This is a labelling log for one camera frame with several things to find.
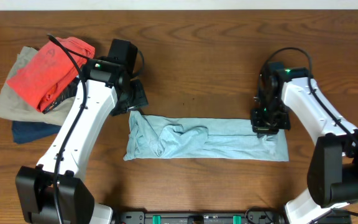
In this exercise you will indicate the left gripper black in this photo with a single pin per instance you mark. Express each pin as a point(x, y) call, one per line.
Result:
point(142, 99)

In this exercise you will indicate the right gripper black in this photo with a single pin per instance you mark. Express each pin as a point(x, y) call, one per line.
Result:
point(262, 129)

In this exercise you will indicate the light blue t-shirt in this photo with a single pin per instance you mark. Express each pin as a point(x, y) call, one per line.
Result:
point(158, 137)

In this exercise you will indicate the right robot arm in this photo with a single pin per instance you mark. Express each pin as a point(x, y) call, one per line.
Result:
point(332, 178)

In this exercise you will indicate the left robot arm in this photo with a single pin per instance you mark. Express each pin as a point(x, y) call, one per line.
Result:
point(54, 191)

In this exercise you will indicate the folded black printed garment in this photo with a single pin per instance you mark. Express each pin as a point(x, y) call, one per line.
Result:
point(68, 92)

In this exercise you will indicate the folded red-orange shirt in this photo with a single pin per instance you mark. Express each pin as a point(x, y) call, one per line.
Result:
point(44, 78)

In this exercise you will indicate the folded navy blue garment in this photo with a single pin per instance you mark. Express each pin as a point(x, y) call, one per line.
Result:
point(24, 132)

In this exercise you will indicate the folded beige shirt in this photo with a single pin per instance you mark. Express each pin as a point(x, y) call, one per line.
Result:
point(13, 107)

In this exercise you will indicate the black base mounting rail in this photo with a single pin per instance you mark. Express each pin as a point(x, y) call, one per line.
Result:
point(253, 216)

